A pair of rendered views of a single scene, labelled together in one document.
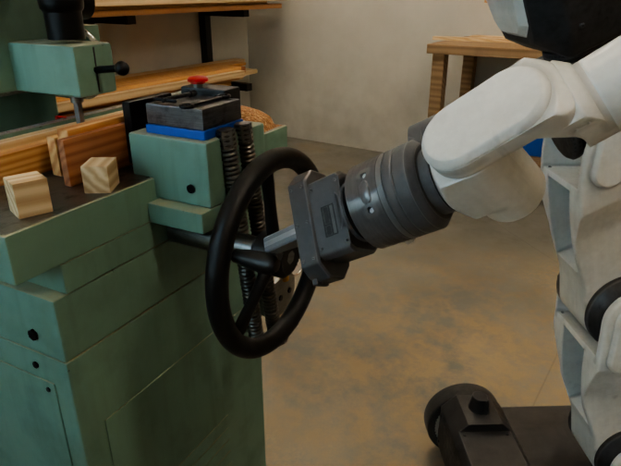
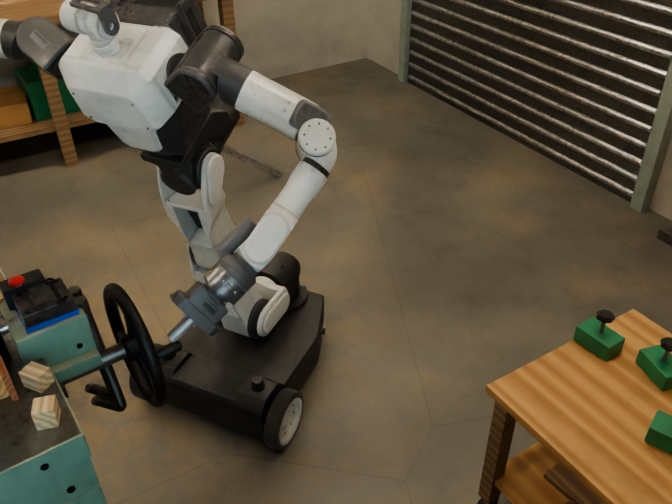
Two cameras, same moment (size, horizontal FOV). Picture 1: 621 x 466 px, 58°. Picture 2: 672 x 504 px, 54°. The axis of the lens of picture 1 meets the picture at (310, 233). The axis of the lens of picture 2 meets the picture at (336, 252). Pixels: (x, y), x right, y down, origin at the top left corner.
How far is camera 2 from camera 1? 1.05 m
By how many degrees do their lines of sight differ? 55
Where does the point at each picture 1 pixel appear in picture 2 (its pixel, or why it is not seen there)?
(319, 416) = not seen: hidden behind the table
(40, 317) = (77, 473)
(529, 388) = (153, 325)
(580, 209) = (210, 219)
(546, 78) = (281, 217)
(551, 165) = (168, 199)
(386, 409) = (91, 410)
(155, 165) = (45, 348)
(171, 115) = (48, 313)
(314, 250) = (211, 323)
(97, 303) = not seen: hidden behind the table
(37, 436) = not seen: outside the picture
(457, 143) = (265, 252)
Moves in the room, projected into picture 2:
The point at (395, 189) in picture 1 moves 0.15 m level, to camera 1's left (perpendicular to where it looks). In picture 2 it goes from (243, 279) to (199, 323)
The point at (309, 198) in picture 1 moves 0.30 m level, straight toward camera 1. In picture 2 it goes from (192, 304) to (324, 349)
